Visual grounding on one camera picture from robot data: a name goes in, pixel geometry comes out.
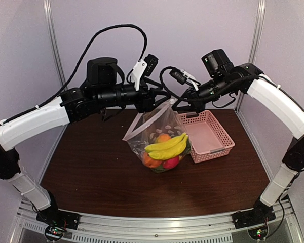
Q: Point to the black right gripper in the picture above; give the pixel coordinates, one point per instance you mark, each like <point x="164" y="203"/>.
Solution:
<point x="195" y="107"/>

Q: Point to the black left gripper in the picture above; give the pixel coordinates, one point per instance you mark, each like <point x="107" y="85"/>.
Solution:
<point x="143" y="105"/>

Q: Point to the clear zip top bag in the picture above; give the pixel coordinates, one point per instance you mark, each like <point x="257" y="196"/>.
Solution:
<point x="146" y="127"/>

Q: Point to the pink perforated plastic basket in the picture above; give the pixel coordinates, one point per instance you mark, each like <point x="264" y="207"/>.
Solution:
<point x="209" y="140"/>

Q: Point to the green orange toy mango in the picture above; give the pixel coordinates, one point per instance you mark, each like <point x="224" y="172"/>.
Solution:
<point x="163" y="138"/>

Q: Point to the yellow toy banana bunch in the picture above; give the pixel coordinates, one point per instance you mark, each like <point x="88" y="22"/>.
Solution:
<point x="168" y="149"/>

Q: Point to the red toy apple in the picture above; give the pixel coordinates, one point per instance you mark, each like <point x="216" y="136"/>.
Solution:
<point x="171" y="163"/>

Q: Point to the orange toy orange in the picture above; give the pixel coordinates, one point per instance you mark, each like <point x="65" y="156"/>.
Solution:
<point x="150" y="162"/>

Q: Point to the green toy bell pepper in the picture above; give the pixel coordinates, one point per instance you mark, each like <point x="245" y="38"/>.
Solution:
<point x="187" y="151"/>

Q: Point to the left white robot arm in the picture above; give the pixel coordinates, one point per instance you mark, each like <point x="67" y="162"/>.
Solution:
<point x="97" y="93"/>

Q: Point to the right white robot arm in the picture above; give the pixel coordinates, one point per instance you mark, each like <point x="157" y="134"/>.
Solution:
<point x="226" y="78"/>

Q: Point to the right round circuit board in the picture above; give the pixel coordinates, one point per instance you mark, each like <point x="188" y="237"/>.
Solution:
<point x="258" y="233"/>

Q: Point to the round circuit board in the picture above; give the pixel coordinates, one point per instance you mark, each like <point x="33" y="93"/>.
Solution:
<point x="53" y="233"/>
<point x="258" y="233"/>

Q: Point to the left round circuit board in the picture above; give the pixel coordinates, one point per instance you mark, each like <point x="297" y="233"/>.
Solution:
<point x="53" y="233"/>

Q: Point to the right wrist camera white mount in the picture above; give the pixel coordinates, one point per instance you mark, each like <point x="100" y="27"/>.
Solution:
<point x="183" y="77"/>

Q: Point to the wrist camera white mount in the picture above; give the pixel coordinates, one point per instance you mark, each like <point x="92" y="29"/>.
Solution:
<point x="144" y="67"/>
<point x="183" y="77"/>

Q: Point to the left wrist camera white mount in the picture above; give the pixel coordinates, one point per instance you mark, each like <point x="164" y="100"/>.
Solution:
<point x="144" y="67"/>

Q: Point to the right aluminium frame post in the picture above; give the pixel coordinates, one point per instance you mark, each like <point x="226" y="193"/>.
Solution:
<point x="258" y="29"/>

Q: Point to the aluminium frame post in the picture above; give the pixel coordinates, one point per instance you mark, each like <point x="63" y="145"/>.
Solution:
<point x="54" y="46"/>
<point x="258" y="29"/>

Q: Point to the left aluminium frame post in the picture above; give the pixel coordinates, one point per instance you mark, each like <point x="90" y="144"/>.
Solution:
<point x="54" y="46"/>

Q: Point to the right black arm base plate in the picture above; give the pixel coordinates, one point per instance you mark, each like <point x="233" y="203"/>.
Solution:
<point x="251" y="217"/>

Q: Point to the front aluminium rail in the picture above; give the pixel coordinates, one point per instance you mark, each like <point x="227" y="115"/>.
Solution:
<point x="207" y="228"/>

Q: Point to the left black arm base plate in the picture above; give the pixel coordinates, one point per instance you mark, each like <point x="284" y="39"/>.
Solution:
<point x="59" y="218"/>

